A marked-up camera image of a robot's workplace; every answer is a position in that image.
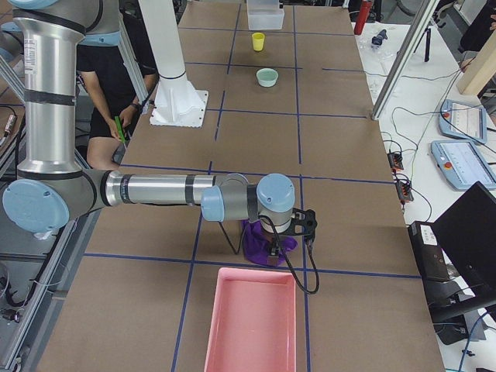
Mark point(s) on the white camera mast stand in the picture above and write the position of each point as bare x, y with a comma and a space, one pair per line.
177, 102

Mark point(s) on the blue teach pendant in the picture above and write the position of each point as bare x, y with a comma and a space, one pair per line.
462, 164
462, 121

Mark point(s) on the red water bottle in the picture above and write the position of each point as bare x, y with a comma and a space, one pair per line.
362, 17

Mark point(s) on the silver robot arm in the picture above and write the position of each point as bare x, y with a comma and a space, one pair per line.
51, 189

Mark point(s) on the wooden beam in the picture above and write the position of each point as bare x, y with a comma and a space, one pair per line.
480, 70

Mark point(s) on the far blue teach pendant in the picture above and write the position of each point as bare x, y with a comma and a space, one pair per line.
462, 121

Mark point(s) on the green marker pen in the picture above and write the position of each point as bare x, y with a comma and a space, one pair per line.
120, 131

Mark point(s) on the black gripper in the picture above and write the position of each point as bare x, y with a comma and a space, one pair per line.
274, 238

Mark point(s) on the aluminium frame post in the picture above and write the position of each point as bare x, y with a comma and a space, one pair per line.
412, 38

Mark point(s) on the yellow plastic cup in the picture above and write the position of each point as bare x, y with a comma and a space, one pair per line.
258, 40

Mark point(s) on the mint green bowl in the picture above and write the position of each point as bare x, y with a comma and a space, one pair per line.
267, 77

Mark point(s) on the translucent white plastic bin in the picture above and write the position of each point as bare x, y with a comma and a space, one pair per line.
264, 14

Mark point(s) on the folded navy umbrella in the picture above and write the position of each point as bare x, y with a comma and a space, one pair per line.
378, 39

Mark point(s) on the near blue teach pendant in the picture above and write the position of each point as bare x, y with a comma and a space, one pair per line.
462, 164

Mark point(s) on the seated person in black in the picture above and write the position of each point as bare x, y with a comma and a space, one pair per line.
109, 86

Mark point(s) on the black mini computer box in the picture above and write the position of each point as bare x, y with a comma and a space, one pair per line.
428, 253

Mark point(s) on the pink plastic bin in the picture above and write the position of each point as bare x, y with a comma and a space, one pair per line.
253, 326

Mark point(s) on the black monitor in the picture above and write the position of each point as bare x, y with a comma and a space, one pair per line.
466, 233

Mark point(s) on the purple microfiber cloth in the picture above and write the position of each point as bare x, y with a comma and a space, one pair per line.
254, 243

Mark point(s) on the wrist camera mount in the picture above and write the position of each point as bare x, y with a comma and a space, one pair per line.
303, 223

